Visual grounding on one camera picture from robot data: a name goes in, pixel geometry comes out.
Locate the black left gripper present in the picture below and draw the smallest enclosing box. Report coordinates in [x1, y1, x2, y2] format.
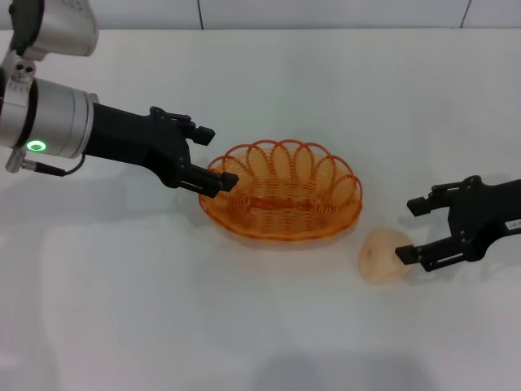
[83, 102, 240, 199]

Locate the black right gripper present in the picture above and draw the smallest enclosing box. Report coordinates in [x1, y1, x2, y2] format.
[395, 174, 521, 273]

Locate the orange plastic wire basket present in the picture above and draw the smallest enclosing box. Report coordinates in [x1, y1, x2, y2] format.
[198, 138, 363, 241]

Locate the beige bread bun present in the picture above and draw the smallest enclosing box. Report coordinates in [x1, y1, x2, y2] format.
[357, 228, 414, 284]

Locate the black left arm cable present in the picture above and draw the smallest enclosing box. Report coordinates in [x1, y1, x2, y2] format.
[4, 148, 87, 178]

